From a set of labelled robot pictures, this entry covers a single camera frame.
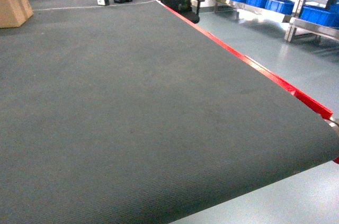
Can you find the blue bin on shelf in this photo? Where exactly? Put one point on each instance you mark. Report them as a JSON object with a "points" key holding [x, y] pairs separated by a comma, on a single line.
{"points": [[280, 6]]}

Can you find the dark grey table mat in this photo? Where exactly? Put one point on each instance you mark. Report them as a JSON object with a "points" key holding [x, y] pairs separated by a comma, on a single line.
{"points": [[128, 114]]}

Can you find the large cardboard box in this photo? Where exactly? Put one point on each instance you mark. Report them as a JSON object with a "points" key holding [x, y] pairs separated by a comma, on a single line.
{"points": [[14, 13]]}

